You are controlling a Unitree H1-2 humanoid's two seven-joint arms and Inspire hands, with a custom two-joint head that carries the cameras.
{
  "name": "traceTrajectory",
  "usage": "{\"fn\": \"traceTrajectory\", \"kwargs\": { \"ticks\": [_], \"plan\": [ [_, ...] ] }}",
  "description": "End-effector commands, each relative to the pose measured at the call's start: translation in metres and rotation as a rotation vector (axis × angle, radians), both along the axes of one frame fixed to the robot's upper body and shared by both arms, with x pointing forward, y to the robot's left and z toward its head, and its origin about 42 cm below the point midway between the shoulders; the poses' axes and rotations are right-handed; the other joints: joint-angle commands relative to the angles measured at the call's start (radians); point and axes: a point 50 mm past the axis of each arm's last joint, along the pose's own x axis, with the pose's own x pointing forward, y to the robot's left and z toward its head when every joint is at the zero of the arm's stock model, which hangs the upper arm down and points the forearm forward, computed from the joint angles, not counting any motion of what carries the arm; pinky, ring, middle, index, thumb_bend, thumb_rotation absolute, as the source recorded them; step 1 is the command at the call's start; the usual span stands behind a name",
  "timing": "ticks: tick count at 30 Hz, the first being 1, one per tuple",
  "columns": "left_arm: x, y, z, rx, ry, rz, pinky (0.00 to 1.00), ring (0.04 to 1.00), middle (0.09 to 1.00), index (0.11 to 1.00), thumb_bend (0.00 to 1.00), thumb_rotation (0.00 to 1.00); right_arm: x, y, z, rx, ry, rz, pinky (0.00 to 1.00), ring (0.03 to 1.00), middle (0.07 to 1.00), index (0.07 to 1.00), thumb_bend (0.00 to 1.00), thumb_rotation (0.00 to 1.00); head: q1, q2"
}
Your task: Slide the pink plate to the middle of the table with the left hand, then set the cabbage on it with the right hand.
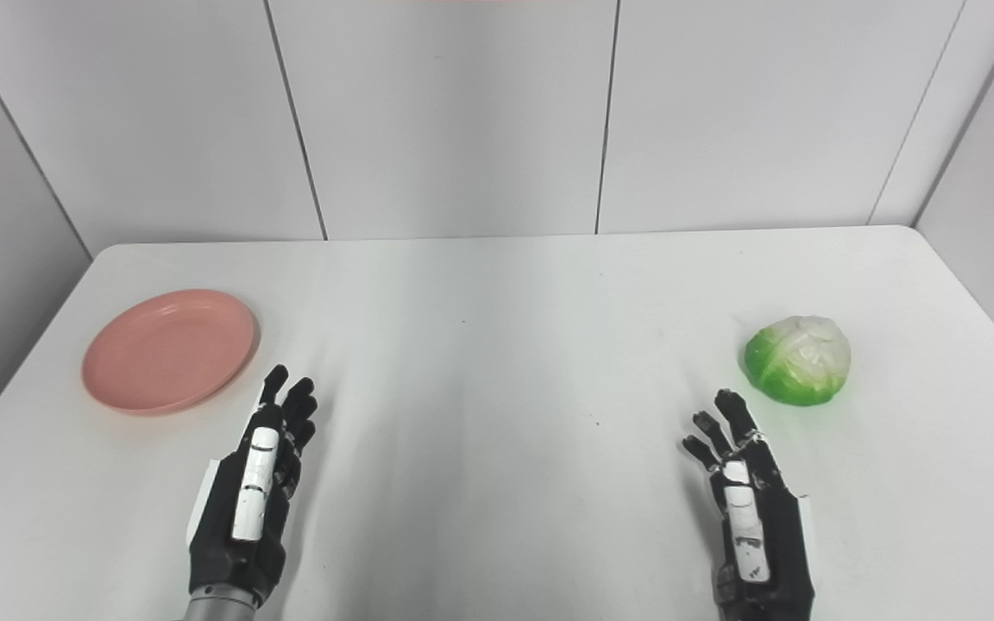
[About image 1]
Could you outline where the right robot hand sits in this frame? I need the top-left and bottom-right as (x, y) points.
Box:
(680, 389), (815, 621)

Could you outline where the green white cabbage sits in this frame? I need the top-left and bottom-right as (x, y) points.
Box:
(743, 315), (852, 406)

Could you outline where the pink plate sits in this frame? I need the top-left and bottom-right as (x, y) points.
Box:
(81, 289), (257, 417)

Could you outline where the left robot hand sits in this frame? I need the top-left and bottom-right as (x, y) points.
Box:
(186, 365), (318, 610)

